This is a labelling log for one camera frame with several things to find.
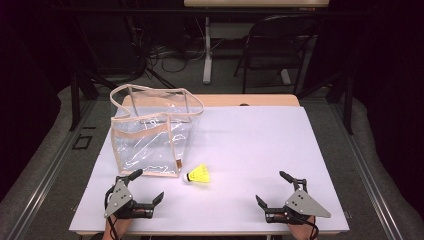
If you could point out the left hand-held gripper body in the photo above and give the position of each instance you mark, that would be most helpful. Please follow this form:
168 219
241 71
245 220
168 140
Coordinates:
119 199

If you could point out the white board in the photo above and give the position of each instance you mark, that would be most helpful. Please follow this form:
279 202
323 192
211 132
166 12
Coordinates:
253 150

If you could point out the person's left hand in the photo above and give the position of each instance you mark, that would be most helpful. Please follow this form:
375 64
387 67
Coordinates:
120 226

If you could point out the black floor socket frame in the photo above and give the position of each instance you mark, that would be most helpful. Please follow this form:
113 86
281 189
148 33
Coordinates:
74 142

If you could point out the clear bag with beige trim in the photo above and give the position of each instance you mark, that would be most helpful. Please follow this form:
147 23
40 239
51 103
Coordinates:
146 146

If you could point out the black folding chair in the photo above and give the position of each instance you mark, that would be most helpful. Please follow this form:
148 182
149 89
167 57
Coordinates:
273 55

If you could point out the white desk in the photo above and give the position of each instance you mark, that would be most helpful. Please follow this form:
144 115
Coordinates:
207 50

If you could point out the person's right hand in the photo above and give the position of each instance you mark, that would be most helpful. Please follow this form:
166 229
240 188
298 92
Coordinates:
300 230

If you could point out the black horizontal bar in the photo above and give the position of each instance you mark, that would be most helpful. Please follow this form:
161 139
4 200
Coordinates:
133 11

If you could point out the black metal stand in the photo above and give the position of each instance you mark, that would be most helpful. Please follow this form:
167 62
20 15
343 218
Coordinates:
348 106
75 100

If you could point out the wooden table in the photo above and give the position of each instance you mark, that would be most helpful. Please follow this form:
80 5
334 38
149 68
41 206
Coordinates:
233 100

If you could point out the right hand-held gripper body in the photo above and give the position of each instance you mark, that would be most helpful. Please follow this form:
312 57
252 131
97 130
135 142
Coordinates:
303 205

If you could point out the yellow shuttlecock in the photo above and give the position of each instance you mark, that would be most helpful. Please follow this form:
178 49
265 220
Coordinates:
201 174

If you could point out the metal floor rail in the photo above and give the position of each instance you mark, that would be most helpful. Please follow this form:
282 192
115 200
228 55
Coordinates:
370 176
50 173

